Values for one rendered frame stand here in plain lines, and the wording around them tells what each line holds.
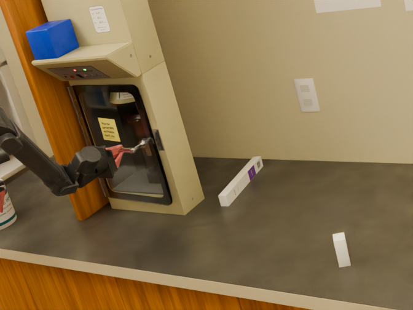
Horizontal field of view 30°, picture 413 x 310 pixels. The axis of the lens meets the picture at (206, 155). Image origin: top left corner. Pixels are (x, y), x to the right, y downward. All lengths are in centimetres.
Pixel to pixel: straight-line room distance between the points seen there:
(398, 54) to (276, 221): 60
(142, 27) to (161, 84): 18
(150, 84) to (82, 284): 67
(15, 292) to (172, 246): 74
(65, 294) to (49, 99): 63
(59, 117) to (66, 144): 9
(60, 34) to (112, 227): 63
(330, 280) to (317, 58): 80
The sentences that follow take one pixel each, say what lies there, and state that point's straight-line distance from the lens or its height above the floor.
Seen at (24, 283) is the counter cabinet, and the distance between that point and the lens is 272.
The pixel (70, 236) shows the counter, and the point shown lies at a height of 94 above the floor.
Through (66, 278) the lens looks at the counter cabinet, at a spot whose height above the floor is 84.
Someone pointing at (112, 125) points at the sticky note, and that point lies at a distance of 239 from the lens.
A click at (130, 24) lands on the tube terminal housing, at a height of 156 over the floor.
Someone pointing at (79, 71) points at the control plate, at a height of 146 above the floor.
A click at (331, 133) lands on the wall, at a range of 251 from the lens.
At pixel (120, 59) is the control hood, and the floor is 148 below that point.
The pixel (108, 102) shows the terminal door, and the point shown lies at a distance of 236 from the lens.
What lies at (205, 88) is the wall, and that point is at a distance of 271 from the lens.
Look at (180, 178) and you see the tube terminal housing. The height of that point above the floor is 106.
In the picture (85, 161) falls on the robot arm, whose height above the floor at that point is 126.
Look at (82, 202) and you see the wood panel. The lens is 260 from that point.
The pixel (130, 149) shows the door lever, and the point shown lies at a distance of 230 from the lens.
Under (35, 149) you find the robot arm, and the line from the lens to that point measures 199.
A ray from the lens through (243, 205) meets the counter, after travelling 237.
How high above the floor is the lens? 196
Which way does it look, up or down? 21 degrees down
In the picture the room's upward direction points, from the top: 16 degrees counter-clockwise
